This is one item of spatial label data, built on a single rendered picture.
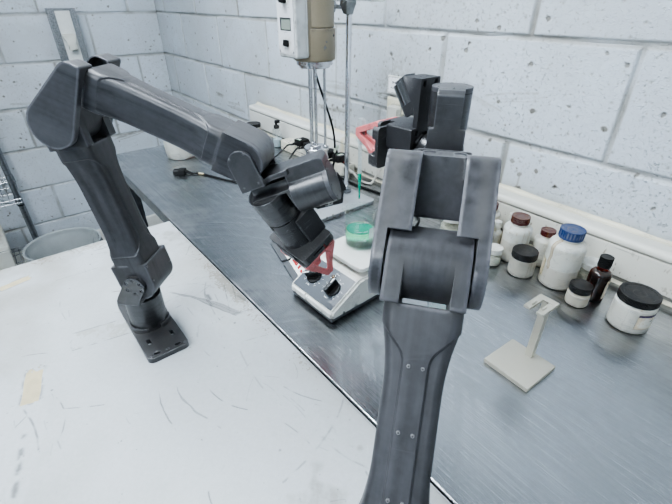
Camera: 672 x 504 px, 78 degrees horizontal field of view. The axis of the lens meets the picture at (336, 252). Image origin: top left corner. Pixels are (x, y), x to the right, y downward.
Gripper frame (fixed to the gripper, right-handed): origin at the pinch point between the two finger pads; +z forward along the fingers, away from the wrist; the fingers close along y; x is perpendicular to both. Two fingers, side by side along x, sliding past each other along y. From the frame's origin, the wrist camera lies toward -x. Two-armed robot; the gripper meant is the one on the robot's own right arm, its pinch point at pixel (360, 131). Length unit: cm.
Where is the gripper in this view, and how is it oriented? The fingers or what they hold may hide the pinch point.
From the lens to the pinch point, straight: 76.6
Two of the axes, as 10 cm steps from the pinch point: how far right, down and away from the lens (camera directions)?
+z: -6.5, -3.9, 6.5
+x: 0.0, 8.6, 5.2
